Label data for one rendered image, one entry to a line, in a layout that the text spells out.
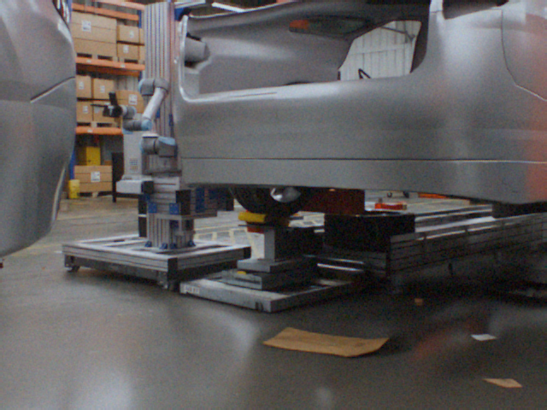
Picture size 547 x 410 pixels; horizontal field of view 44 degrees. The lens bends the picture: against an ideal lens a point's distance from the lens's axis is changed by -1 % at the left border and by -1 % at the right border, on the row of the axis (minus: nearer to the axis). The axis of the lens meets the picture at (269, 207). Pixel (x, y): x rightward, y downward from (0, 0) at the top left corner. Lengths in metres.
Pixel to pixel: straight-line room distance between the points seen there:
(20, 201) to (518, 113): 1.84
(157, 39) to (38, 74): 3.91
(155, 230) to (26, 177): 3.93
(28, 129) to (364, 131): 1.62
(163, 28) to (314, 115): 2.57
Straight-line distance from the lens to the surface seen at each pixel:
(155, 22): 5.24
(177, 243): 5.15
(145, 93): 4.92
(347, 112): 2.67
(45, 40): 1.34
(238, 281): 4.39
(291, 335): 3.53
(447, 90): 2.51
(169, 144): 4.82
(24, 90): 1.27
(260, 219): 4.42
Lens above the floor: 0.92
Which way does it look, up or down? 4 degrees down
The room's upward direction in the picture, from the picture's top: straight up
